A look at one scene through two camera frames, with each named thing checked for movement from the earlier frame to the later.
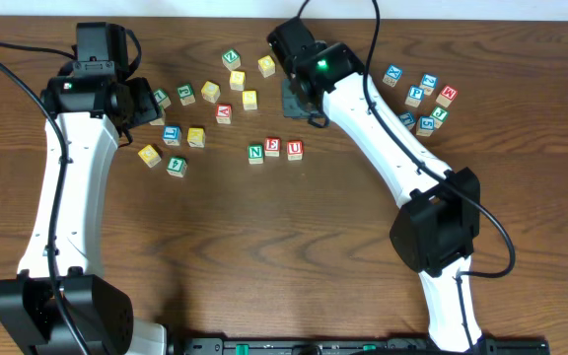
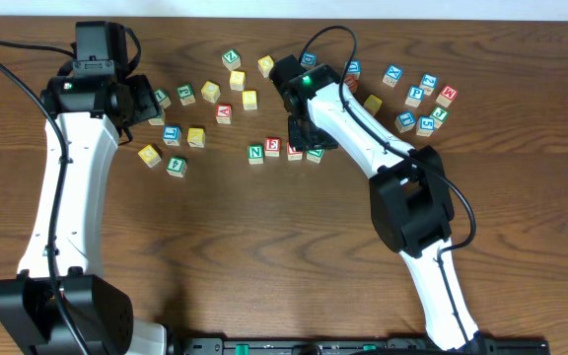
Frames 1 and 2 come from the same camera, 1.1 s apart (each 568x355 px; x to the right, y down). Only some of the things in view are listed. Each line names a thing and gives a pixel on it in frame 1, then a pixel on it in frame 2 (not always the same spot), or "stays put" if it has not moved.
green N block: (255, 154) stays put
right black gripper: (293, 102) → (307, 136)
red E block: (272, 147) stays put
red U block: (295, 150) stays put
